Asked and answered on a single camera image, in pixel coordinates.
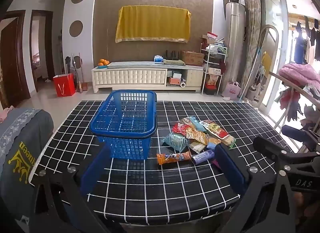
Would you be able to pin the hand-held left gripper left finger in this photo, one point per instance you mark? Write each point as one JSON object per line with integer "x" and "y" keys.
{"x": 92, "y": 171}

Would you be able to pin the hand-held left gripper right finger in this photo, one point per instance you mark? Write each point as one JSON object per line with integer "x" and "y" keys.
{"x": 230, "y": 170}

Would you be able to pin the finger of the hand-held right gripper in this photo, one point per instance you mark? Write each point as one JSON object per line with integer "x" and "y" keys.
{"x": 267, "y": 145}
{"x": 296, "y": 133}

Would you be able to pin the green-ended cracker packet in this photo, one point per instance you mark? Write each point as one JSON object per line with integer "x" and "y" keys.
{"x": 228, "y": 140}

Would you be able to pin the purple snack packet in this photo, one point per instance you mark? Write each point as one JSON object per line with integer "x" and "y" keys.
{"x": 203, "y": 156}

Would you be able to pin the red yellow snack pouch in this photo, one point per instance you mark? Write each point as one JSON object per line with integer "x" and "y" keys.
{"x": 215, "y": 129}

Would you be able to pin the blue plastic basket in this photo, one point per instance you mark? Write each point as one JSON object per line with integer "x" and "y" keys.
{"x": 100, "y": 127}

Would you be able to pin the orange yellow snack packet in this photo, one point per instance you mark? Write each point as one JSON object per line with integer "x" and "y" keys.
{"x": 198, "y": 135}

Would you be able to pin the orange snack stick packet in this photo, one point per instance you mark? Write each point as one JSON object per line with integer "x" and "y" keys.
{"x": 172, "y": 158}

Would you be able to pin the red snack packet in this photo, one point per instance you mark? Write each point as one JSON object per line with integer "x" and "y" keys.
{"x": 181, "y": 127}

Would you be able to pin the person's right hand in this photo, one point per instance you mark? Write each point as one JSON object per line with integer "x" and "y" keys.
{"x": 297, "y": 199}

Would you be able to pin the metal drying rack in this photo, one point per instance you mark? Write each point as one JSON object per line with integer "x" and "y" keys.
{"x": 287, "y": 112}

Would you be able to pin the pink blanket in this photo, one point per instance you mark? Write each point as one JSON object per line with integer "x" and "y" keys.
{"x": 298, "y": 72}

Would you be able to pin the black checked tablecloth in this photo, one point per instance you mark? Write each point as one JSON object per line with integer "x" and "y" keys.
{"x": 150, "y": 193}

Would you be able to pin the pink bag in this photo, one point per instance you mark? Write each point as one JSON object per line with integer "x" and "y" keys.
{"x": 232, "y": 90}

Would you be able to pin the broom and dustpan set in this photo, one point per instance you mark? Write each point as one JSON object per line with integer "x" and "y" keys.
{"x": 80, "y": 82}

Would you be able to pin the white shelf rack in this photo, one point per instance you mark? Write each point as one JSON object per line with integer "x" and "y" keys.
{"x": 215, "y": 72}

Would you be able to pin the red paper bag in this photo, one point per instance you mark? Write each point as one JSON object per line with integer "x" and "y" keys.
{"x": 64, "y": 85}

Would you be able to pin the hanging clothes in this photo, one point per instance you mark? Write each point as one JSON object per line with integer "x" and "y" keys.
{"x": 310, "y": 42}

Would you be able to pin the paper towel roll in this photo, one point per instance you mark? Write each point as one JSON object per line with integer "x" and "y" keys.
{"x": 183, "y": 82}

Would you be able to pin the white TV cabinet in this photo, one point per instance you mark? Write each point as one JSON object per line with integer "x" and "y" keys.
{"x": 130, "y": 76}

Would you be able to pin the pink cloth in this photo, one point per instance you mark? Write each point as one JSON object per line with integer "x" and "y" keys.
{"x": 6, "y": 114}

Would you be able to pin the orange box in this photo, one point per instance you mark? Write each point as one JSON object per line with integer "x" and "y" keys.
{"x": 174, "y": 81}

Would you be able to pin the pile of oranges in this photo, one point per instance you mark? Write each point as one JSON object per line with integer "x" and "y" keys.
{"x": 103, "y": 63}

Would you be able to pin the standing air conditioner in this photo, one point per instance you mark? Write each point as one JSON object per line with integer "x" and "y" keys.
{"x": 236, "y": 37}

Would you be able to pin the cardboard box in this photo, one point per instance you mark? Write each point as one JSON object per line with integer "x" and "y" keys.
{"x": 193, "y": 58}

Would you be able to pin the beige curtain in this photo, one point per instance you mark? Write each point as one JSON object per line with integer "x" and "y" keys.
{"x": 251, "y": 22}

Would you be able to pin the red snack box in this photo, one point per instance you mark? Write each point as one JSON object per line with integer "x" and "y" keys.
{"x": 212, "y": 37}

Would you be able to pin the green cushion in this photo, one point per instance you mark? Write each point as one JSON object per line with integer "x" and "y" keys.
{"x": 173, "y": 62}

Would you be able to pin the black router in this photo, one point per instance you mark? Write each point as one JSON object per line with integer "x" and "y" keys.
{"x": 173, "y": 55}

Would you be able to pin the blue tissue box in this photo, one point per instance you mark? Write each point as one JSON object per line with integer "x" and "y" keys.
{"x": 158, "y": 59}

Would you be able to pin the dark wooden door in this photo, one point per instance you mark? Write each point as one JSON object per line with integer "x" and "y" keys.
{"x": 12, "y": 60}

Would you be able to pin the yellow cloth cover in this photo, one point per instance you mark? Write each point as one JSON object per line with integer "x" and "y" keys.
{"x": 152, "y": 22}

